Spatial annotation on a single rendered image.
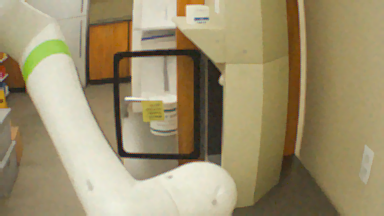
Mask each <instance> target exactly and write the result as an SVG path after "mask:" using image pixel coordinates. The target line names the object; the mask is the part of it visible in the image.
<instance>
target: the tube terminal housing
mask: <svg viewBox="0 0 384 216"><path fill-rule="evenodd" d="M205 6H208V7H209V20H211V21H212V22H215V23H216V24H217V25H218V26H220V27H221V28H222V29H225V38H226V39H225V64H218V63H216V62H214V61H213V60H212V59H211V58H210V57H209V56H208V55H207V59H208V58H209V59H210V60H211V61H213V63H214V64H215V65H216V66H217V67H218V69H219V70H220V71H221V72H222V74H223V80H224V85H223V124H224V125H225V126H224V148H223V146H222V157H221V167H222V168H223V169H224V170H226V171H227V172H229V174H230V176H231V177H232V178H233V179H234V181H235V184H236V187H237V191H238V192H237V203H236V207H235V208H237V207H245V206H252V205H254V204H255V203H256V202H257V200H259V199H261V198H262V197H263V196H264V195H265V194H266V193H267V192H268V191H270V190H271V189H272V188H273V187H274V186H275V185H276V184H277V183H278V182H279V176H280V173H281V163H282V159H283V150H284V140H285V135H286V125H287V111H288V85H289V78H288V72H289V64H288V60H289V54H288V47H289V45H288V28H287V24H288V22H287V14H286V13H287V9H286V0H219V9H220V15H219V14H216V13H215V0H205Z"/></svg>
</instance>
